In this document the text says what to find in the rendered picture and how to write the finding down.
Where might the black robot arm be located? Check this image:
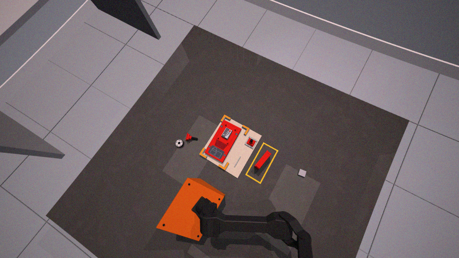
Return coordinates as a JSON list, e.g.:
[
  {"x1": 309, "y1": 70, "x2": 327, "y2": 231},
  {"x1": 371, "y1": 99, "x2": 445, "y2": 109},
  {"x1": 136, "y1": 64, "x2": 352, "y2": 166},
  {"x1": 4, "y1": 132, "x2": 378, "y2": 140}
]
[{"x1": 191, "y1": 196, "x2": 313, "y2": 258}]

